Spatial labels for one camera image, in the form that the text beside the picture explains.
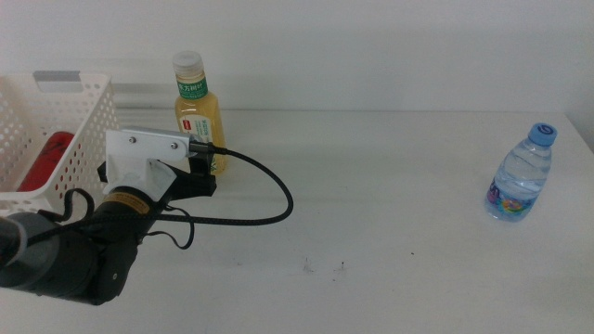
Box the yellow tea bottle green label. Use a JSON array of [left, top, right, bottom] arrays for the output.
[[172, 50, 228, 176]]

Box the red cola can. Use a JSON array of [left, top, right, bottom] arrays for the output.
[[17, 131, 75, 193]]

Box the small water bottle blue cap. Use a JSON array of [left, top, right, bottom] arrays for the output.
[[484, 122, 559, 223]]

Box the white perforated plastic basket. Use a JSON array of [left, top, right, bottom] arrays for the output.
[[0, 71, 120, 217]]

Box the thin black cable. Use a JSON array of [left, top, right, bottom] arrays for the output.
[[39, 187, 196, 251]]

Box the thick braided black cable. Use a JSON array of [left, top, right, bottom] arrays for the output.
[[25, 141, 295, 247]]

